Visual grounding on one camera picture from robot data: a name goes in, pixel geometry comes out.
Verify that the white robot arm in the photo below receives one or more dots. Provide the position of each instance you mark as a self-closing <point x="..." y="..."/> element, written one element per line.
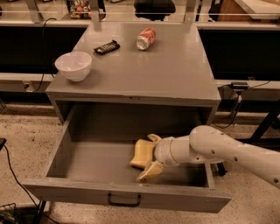
<point x="203" y="144"/>

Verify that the black office chair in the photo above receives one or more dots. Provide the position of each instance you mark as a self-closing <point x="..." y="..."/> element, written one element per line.
<point x="154" y="9"/>

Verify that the yellow sponge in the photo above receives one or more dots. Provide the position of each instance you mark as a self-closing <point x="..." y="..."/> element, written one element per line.
<point x="143" y="153"/>

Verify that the open grey drawer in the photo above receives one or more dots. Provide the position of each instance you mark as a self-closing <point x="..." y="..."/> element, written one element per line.
<point x="92" y="159"/>

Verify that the orange soda can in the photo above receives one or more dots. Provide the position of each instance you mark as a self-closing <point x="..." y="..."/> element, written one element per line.
<point x="145" y="39"/>

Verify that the black snack bar wrapper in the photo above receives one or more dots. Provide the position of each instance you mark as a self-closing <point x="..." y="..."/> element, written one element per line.
<point x="107" y="48"/>

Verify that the white bowl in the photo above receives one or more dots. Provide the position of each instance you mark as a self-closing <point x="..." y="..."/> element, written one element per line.
<point x="74" y="66"/>

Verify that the colourful snack bag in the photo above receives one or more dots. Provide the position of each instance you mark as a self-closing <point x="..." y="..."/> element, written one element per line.
<point x="80" y="9"/>

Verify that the black drawer handle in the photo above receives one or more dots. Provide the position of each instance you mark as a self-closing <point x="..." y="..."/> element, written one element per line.
<point x="123" y="200"/>

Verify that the grey cabinet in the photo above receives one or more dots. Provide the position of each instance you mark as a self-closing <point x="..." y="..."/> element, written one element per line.
<point x="167" y="89"/>

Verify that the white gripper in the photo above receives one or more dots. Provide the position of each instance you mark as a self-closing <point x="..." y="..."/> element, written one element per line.
<point x="163" y="151"/>

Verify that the black table leg frame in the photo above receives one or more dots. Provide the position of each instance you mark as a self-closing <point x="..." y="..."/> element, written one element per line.
<point x="264" y="115"/>

